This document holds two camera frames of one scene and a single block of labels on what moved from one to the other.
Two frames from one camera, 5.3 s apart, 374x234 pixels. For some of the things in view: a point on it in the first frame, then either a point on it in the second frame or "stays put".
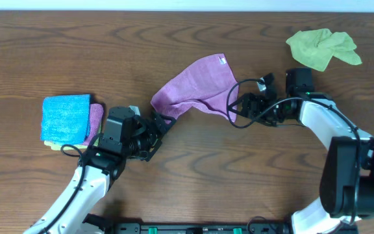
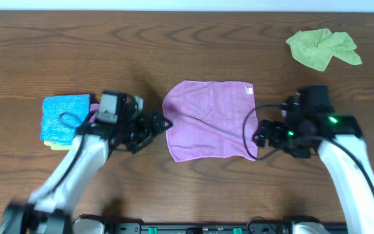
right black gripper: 258,99 to 274,141
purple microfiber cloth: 210,85 to 211,119
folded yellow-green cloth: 58,145 stays put
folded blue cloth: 65,119 stays put
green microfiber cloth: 317,47 stays put
